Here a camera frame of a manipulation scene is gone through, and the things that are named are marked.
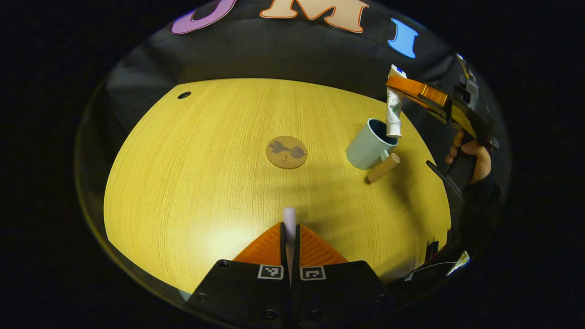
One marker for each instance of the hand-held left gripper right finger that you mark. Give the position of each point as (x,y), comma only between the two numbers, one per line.
(297,260)

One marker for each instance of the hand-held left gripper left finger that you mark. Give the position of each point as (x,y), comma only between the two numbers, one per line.
(283,256)

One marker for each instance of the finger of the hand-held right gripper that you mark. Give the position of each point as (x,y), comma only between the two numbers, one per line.
(420,91)

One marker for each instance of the white toothpaste tube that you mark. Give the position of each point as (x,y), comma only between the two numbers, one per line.
(394,114)

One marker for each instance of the pale pink toothbrush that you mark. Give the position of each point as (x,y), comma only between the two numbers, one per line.
(289,217)

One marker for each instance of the round wooden coaster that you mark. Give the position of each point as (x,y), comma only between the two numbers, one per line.
(287,153)

